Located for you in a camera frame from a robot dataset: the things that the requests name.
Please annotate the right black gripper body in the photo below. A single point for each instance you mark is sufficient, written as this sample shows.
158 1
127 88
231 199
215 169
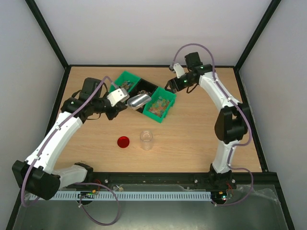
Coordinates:
173 84

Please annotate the metal candy scoop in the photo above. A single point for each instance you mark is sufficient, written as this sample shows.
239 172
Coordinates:
138 101

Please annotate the green bin wrapped candies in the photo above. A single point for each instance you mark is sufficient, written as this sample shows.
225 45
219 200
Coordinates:
124 82

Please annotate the black bin lollipops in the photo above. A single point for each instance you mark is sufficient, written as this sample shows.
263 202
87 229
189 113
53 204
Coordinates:
141 87

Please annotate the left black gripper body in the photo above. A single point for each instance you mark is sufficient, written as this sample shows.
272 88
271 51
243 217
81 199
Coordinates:
98 102

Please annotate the clear glass jar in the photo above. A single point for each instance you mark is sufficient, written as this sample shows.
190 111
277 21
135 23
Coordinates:
146 139

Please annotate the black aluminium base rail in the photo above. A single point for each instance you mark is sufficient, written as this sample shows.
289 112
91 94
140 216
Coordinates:
188 180

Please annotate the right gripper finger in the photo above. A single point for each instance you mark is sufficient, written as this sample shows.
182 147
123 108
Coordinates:
171 89
169 85

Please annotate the green bin star candies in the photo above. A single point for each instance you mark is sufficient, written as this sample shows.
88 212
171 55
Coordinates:
159 105

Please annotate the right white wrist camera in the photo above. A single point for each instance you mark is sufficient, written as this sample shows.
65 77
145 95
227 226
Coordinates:
177 69

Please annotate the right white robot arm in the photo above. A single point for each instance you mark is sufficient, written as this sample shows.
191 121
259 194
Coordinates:
233 119

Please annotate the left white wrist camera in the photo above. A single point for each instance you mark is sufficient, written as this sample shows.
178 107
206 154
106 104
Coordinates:
118 95

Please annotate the red jar lid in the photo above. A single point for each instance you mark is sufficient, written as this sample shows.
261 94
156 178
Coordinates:
123 142

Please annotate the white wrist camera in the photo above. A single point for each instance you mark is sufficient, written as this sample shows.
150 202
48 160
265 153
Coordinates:
118 95
177 69

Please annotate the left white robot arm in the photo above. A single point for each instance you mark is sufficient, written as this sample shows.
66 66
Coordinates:
36 175

